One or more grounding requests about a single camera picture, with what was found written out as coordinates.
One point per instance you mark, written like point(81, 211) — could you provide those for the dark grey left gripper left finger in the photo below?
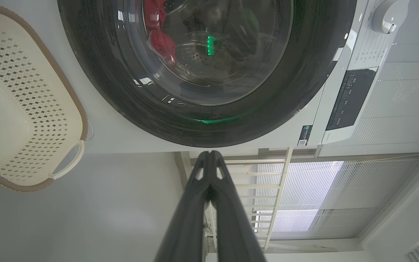
point(186, 225)

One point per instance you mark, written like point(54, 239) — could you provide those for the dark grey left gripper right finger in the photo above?
point(235, 225)

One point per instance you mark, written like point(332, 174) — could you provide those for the red cloth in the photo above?
point(163, 45)

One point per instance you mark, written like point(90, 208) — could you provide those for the round glass washer door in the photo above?
point(96, 65)

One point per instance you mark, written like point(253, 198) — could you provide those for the white front-load washing machine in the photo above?
point(122, 138)

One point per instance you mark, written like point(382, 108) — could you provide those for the washing machine drum with clothes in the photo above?
point(209, 69)

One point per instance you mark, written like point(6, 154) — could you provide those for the black washer display panel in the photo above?
point(351, 98)

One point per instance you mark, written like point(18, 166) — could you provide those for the cream laundry basket brown rim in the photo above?
point(20, 120)

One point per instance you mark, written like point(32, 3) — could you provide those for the white washing machine control dial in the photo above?
point(387, 16)

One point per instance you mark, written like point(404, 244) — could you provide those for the white metal railing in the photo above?
point(280, 185)

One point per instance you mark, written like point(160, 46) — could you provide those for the small barcode sticker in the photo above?
point(304, 135)

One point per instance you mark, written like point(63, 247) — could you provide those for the round filter cover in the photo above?
point(90, 130)

